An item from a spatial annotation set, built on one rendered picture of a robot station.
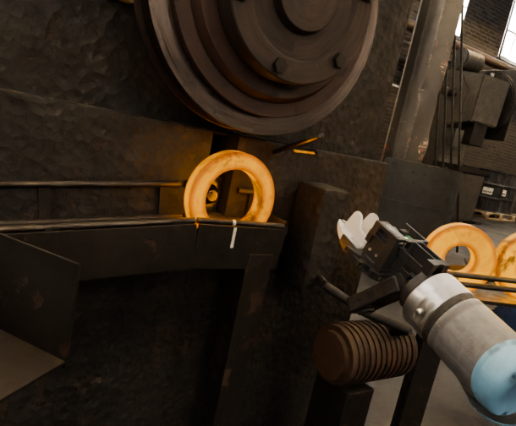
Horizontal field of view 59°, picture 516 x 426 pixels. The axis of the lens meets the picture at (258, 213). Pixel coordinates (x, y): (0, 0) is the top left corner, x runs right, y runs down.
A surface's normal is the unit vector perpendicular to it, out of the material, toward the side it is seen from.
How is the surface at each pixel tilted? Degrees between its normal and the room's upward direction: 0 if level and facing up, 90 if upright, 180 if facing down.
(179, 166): 90
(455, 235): 90
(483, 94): 92
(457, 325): 67
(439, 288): 41
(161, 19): 90
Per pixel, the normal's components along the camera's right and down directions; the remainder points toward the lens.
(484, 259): -0.06, 0.17
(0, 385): 0.16, -0.95
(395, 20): 0.51, 0.26
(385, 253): -0.84, -0.09
